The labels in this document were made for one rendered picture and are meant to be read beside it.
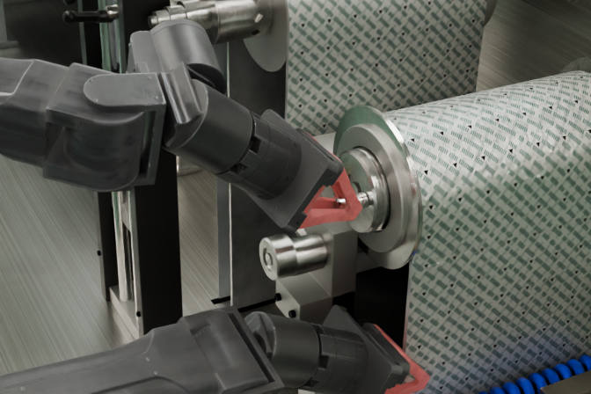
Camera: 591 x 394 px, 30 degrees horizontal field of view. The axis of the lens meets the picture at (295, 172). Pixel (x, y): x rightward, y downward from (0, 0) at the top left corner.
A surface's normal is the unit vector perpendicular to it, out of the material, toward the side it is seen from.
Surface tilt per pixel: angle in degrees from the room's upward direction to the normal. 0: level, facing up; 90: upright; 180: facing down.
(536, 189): 90
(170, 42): 24
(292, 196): 51
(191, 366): 34
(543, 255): 90
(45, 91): 19
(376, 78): 92
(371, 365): 60
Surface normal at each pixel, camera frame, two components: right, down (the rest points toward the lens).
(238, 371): 0.56, -0.65
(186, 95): -0.66, -0.36
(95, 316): 0.02, -0.87
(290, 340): 0.65, -0.29
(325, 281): -0.89, 0.21
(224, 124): 0.69, 0.06
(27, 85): 0.18, -0.69
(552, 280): 0.46, 0.44
